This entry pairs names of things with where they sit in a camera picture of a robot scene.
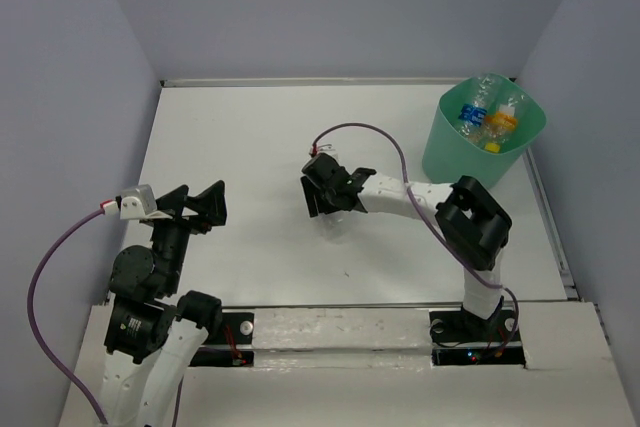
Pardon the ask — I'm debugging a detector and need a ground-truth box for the purple cable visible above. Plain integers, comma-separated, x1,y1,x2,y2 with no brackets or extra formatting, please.
26,200,122,426
309,122,520,358

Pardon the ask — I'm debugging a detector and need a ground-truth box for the green plastic bin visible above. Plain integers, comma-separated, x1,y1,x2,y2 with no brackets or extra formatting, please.
422,73,547,189

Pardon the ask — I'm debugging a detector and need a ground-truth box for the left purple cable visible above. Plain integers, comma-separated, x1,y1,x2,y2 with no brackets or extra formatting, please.
26,200,122,426

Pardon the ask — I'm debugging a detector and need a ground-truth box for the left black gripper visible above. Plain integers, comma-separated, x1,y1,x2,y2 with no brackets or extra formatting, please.
149,177,228,291

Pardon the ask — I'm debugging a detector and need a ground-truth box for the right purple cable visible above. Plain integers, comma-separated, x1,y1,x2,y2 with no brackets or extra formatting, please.
309,122,520,358

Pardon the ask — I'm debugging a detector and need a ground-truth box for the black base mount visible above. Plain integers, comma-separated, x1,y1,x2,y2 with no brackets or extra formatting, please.
190,311,255,368
429,309,526,367

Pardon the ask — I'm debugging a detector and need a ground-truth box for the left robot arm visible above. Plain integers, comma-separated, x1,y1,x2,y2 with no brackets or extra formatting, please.
99,181,227,426

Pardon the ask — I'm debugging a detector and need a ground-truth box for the yellow cap orange label bottle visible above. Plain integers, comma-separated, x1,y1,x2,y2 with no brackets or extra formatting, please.
479,91,528,154

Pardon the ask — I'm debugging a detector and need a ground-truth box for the white foam strip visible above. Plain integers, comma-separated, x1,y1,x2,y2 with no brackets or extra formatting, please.
252,308,432,371

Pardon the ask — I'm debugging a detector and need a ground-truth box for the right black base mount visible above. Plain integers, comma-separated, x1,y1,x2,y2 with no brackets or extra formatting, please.
429,309,526,367

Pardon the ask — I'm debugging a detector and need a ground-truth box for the blue label clear bottle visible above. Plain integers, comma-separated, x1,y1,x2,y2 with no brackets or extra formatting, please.
455,73,502,143

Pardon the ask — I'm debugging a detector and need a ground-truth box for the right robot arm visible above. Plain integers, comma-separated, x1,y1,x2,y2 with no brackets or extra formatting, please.
301,153,512,339

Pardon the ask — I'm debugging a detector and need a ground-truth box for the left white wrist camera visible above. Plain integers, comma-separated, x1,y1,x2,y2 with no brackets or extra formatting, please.
119,184,169,221

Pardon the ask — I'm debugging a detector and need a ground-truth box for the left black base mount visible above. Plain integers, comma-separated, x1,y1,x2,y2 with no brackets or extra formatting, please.
190,311,255,368

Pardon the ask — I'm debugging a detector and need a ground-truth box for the white blue label bottle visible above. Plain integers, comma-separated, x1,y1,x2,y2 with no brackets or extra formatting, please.
318,212,350,244

